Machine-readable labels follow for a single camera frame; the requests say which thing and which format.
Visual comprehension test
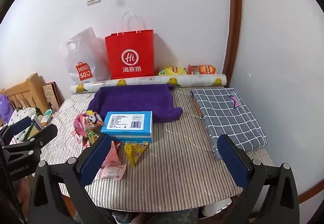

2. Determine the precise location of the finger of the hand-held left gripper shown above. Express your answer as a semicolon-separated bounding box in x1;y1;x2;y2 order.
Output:
0;116;33;143
2;123;58;154

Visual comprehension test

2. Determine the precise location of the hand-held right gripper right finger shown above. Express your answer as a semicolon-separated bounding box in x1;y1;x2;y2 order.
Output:
217;134;300;224

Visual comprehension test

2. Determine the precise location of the purple towel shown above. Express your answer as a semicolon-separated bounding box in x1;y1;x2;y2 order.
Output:
87;84;184;123

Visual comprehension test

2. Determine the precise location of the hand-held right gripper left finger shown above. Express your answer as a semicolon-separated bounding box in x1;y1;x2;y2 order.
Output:
28;133;119;224

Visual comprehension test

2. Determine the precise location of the yellow triangular snack packet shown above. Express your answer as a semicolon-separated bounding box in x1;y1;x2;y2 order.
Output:
124;142;150;168

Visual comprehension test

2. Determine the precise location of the brown wooden door frame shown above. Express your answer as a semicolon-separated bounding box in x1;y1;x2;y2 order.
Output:
221;0;243;86

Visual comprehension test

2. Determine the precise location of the fruit print paper roll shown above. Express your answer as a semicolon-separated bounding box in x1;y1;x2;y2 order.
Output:
69;74;227;94

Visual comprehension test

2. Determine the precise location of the white plastic shopping bag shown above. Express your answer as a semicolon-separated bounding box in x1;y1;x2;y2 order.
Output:
59;26;112;85

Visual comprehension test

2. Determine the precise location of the red paper bag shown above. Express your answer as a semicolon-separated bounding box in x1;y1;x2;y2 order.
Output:
105;11;155;80

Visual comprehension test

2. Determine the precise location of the pale pink snack packet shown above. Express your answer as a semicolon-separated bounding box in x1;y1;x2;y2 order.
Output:
99;163;127;181

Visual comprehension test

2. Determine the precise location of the panda print snack bag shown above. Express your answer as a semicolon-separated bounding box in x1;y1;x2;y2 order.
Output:
74;111;105;138

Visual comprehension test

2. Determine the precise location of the white dotted cloth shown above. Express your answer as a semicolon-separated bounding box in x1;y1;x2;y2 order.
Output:
7;107;37;143

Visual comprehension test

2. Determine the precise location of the teal white tube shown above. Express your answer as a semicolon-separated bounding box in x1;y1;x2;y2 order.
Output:
40;110;53;126

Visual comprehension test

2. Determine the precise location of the yellow chip bag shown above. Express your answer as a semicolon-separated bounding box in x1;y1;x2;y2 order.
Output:
158;67;188;76

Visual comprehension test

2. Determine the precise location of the blue cardboard box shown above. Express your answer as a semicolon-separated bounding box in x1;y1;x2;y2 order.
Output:
100;111;153;143

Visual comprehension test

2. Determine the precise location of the purple cloth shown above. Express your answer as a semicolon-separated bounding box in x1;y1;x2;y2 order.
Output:
0;95;14;126

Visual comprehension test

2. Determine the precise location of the grey plaid folded cloth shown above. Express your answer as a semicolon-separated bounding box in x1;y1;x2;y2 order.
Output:
190;87;268;161

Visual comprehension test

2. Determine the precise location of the white plastic container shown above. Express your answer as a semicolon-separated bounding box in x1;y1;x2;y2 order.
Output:
201;199;232;217

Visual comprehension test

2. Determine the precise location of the green snack packet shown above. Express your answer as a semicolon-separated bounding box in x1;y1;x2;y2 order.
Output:
85;129;102;147

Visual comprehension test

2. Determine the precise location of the orange chip bag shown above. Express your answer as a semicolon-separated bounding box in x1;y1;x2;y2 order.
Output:
187;65;217;75

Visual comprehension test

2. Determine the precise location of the wooden headboard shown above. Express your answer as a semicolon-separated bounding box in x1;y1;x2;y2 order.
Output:
0;73;50;113

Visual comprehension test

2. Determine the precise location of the grey striped quilt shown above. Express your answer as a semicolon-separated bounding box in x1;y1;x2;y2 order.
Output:
40;85;275;208

